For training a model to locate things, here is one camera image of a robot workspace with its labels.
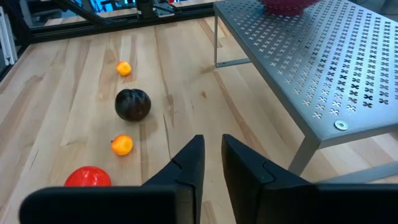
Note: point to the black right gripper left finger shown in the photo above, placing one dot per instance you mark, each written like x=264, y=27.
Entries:
x=174, y=199

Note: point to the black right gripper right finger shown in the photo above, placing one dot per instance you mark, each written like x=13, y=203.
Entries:
x=255, y=196

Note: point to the small orange fruit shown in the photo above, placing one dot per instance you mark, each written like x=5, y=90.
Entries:
x=122, y=145
x=123, y=68

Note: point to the shiny red round fruit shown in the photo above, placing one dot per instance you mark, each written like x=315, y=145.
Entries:
x=88, y=177

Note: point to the dark purple plum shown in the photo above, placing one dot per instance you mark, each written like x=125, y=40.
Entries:
x=132, y=105

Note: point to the red bowl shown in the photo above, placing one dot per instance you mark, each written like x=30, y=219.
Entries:
x=287, y=8

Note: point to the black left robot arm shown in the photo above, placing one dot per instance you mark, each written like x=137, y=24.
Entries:
x=145, y=8

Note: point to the grey perforated metal shelf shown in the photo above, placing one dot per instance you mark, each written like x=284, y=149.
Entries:
x=311, y=62

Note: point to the white aluminium post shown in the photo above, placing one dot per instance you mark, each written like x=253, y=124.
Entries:
x=7, y=37

